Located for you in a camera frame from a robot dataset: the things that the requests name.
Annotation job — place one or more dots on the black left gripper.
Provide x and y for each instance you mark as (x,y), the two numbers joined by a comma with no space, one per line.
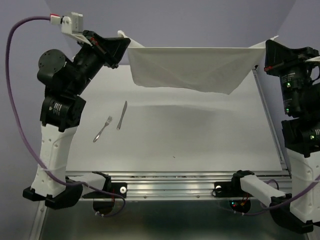
(109,49)

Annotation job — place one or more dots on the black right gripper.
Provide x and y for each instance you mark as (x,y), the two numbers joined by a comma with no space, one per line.
(281,57)

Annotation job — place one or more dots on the white cloth napkin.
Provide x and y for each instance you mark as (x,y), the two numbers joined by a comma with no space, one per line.
(203,69)

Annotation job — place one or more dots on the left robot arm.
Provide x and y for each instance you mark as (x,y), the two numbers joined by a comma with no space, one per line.
(65,80)

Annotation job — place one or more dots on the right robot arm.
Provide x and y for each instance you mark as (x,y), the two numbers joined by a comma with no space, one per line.
(298,211)

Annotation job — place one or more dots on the silver fork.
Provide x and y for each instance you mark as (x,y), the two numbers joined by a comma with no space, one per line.
(106,124)

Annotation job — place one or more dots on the silver table knife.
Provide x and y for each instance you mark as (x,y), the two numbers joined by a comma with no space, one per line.
(122,115)

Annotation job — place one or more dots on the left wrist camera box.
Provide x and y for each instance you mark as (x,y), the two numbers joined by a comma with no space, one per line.
(70,24)

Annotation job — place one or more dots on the aluminium right side rail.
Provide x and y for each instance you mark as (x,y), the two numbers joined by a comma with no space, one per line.
(285,166)

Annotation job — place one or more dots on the aluminium rail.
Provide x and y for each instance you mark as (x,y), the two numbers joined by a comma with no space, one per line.
(285,166)
(170,185)

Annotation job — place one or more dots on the aluminium front rail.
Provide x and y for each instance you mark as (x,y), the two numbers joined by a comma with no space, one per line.
(170,185)

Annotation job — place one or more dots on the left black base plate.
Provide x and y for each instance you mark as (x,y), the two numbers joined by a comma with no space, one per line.
(118,188)

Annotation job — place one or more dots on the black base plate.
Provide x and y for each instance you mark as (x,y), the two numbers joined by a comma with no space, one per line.
(226,189)
(118,188)

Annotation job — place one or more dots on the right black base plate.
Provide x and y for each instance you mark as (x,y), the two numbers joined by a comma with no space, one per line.
(226,189)

